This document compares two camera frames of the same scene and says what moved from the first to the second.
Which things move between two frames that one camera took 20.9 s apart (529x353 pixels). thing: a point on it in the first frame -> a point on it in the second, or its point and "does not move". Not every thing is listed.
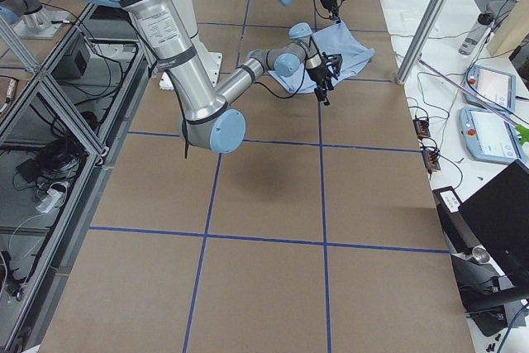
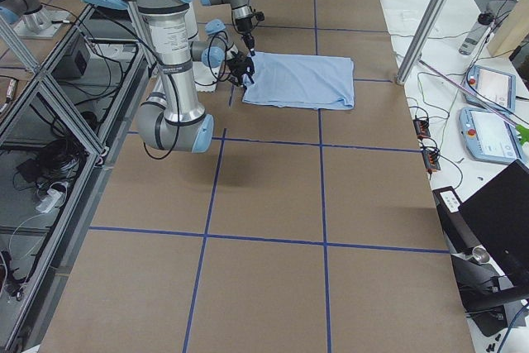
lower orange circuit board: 431,159 does not move
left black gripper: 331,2 -> 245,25
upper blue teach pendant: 497,87 does not move
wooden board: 514,27 does not move
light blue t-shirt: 345,52 -> 301,81
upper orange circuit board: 421,127 does not move
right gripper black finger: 321,93 -> 250,78
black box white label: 459,230 does not move
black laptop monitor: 499,213 does not move
